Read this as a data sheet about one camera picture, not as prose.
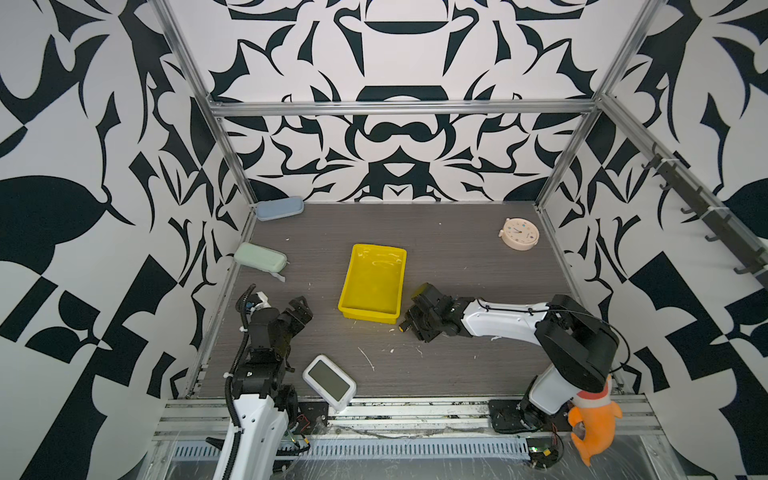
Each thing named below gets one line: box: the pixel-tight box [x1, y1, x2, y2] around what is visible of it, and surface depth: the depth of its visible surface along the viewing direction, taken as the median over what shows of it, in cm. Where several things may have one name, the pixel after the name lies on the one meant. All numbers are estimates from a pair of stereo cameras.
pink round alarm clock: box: [498, 218, 540, 251], surface depth 110 cm
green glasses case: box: [234, 242, 288, 273], surface depth 104 cm
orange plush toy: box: [568, 374, 623, 466], surface depth 72 cm
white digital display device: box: [302, 354, 357, 411], surface depth 78 cm
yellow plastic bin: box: [338, 243, 408, 325], surface depth 96 cm
